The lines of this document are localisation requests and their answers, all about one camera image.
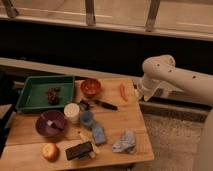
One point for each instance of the blue sponge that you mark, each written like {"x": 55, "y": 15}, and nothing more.
{"x": 98, "y": 134}

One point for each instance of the black rectangular box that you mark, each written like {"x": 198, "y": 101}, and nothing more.
{"x": 79, "y": 150}

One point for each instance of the small fork in bowl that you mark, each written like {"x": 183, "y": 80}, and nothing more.
{"x": 51, "y": 123}

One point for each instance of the black handled knife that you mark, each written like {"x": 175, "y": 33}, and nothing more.
{"x": 102, "y": 104}

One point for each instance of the crumpled blue cloth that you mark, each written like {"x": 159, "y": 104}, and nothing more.
{"x": 126, "y": 143}

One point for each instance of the dark grape bunch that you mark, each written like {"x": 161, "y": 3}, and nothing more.
{"x": 53, "y": 96}

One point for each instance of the white cylindrical cup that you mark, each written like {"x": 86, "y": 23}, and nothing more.
{"x": 72, "y": 112}

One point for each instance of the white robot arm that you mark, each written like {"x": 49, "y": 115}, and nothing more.
{"x": 163, "y": 68}

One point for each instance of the red yellow apple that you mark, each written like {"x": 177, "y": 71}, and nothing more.
{"x": 50, "y": 151}

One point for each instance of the orange bowl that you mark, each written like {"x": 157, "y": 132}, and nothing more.
{"x": 90, "y": 87}

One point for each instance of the wooden table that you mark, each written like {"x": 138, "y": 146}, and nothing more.
{"x": 23, "y": 147}

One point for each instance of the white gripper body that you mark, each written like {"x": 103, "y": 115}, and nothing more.
{"x": 146, "y": 88}

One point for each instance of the yellow handled utensil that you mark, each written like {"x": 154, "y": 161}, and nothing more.
{"x": 85, "y": 138}

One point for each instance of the green plastic tray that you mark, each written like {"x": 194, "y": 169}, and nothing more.
{"x": 33, "y": 97}

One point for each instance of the blue cup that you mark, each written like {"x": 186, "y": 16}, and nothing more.
{"x": 87, "y": 119}

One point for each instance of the purple bowl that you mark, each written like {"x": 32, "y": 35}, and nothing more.
{"x": 54, "y": 115}

